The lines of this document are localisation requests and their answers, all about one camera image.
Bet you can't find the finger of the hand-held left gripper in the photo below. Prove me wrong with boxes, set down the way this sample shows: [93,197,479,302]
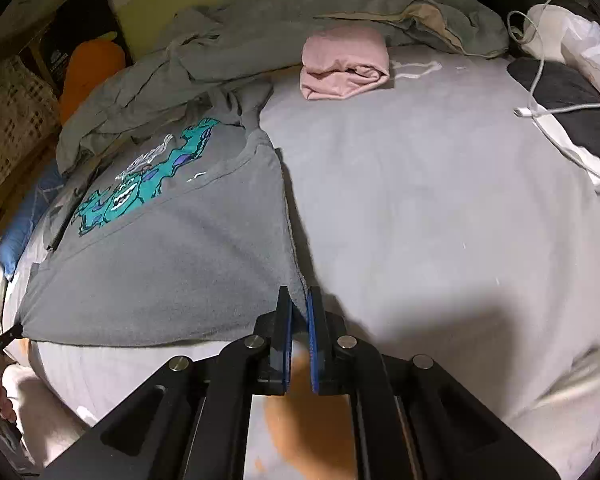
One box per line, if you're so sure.
[0,324,25,391]

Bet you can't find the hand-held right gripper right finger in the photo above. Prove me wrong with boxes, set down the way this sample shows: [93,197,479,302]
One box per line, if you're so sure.
[306,286,561,480]

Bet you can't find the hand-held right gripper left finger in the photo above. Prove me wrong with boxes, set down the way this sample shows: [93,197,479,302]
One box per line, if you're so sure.
[40,286,295,480]

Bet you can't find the grey monster print t-shirt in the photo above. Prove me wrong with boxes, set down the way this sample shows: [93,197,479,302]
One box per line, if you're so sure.
[17,87,308,348]

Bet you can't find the blue cloth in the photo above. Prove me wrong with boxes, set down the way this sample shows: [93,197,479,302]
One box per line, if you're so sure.
[0,165,66,281]

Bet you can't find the orange plush toy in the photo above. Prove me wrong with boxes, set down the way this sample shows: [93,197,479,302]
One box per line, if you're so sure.
[60,40,126,123]

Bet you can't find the folded pink cloth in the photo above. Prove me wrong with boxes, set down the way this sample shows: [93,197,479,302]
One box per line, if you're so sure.
[300,27,391,101]

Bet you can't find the black printed cushion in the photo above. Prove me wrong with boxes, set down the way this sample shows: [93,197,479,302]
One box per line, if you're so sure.
[40,0,131,91]

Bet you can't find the grey-green crumpled blanket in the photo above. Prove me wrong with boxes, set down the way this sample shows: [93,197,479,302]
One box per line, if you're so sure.
[55,0,511,176]

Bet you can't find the dark grey cloth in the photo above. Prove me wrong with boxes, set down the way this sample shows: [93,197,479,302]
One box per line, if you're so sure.
[507,57,600,161]

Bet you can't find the white plastic bag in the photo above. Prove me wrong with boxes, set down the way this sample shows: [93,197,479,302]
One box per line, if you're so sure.
[522,5,600,106]

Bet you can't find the white charging cable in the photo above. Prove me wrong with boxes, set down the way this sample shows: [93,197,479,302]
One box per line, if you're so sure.
[505,0,600,186]

